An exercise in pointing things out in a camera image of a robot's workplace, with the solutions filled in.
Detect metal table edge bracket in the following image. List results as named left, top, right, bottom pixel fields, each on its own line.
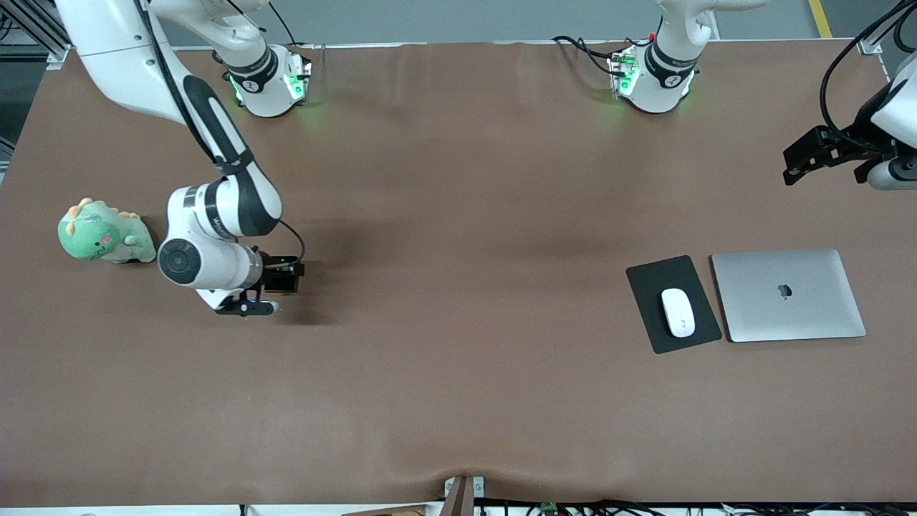
left=444, top=475, right=486, bottom=516

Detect white computer mouse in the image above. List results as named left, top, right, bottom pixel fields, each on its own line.
left=661, top=288, right=696, bottom=338

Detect black right base cable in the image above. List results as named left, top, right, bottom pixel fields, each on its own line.
left=269, top=0, right=327, bottom=52

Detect black left base cables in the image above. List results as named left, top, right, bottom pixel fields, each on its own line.
left=552, top=34, right=631, bottom=77

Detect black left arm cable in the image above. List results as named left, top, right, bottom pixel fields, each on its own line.
left=820, top=0, right=912, bottom=153

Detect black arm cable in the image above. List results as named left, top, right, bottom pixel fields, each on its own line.
left=276, top=219, right=307, bottom=263
left=820, top=0, right=912, bottom=153

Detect aluminium frame with bracket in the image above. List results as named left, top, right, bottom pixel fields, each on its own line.
left=0, top=0, right=72, bottom=67
left=856, top=0, right=917, bottom=55

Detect silver laptop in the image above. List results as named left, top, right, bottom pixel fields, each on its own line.
left=711, top=249, right=867, bottom=343

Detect green dinosaur plush toy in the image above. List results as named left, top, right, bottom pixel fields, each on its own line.
left=57, top=198, right=157, bottom=264

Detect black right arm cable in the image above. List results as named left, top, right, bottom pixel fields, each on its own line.
left=276, top=219, right=307, bottom=263

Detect black mouse pad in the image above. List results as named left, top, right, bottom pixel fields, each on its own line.
left=626, top=255, right=723, bottom=355

